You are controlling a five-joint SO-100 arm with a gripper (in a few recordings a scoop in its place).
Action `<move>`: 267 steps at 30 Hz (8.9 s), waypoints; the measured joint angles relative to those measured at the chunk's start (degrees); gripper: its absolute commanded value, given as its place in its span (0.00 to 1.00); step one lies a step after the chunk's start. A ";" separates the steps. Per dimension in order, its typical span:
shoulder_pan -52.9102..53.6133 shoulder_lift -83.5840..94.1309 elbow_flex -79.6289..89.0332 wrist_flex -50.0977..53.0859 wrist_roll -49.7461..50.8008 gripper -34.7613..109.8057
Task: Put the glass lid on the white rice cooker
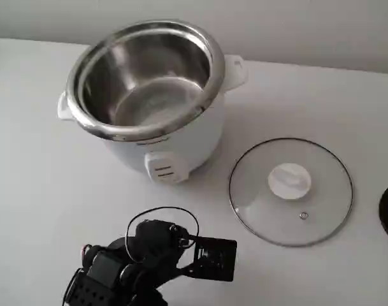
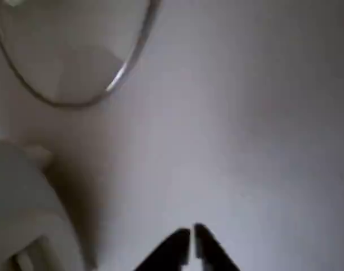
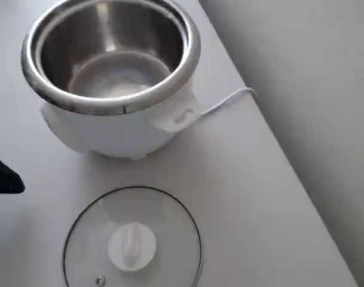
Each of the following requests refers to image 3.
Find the white rice cooker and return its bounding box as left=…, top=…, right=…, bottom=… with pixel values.
left=20, top=0, right=202, bottom=160

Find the glass lid with white knob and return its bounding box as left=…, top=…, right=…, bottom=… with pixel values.
left=62, top=185, right=203, bottom=287

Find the white power cable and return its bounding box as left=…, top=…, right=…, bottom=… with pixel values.
left=198, top=87, right=258, bottom=118

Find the glass cooker lid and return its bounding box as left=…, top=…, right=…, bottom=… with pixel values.
left=35, top=0, right=190, bottom=101

